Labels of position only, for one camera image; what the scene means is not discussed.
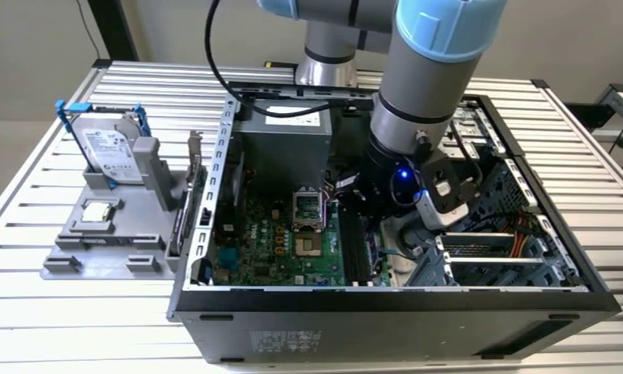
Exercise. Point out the grey metal disk bay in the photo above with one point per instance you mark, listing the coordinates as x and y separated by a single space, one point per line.
491 260

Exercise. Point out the silver CPU chip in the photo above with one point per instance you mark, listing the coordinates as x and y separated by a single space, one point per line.
98 212

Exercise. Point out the grey power supply unit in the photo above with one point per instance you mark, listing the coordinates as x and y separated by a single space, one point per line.
286 156

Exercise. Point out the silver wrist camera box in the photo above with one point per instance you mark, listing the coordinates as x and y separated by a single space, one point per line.
441 195

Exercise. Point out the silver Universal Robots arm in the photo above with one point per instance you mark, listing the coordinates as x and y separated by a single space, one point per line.
431 97

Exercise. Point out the black open PC case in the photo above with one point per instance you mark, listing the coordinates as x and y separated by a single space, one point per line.
343 331

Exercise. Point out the green Dell motherboard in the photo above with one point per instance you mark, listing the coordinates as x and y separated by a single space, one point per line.
260 265

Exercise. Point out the RAM slot white clips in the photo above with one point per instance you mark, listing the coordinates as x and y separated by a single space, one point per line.
352 249
367 257

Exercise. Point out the RAM stick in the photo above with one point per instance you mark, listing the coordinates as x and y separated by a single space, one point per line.
108 239
373 249

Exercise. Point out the graphics card with metal bracket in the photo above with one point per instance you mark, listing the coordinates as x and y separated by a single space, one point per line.
194 171

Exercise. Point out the grey plastic parts rack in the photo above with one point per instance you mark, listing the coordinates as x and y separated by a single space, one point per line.
135 218

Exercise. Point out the grey metal optical drive bay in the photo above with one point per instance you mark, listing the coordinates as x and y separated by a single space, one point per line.
479 132

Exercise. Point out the hard disk in blue carrier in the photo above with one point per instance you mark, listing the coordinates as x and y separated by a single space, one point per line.
107 152

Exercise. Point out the black upright post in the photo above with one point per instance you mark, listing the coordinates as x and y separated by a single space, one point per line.
116 27

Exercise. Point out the CPU socket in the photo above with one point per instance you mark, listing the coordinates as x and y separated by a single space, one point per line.
310 245

